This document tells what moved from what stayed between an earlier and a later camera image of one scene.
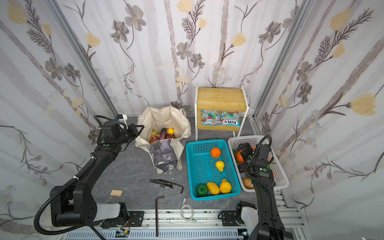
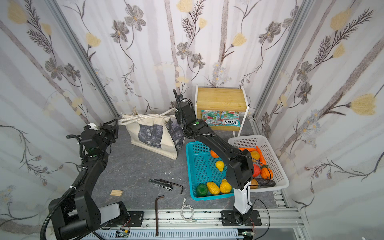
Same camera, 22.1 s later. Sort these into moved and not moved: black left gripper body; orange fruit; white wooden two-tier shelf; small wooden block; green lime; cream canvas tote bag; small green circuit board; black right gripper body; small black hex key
Moved: black right gripper body; cream canvas tote bag; black left gripper body
Not moved: small black hex key; orange fruit; small green circuit board; white wooden two-tier shelf; green lime; small wooden block
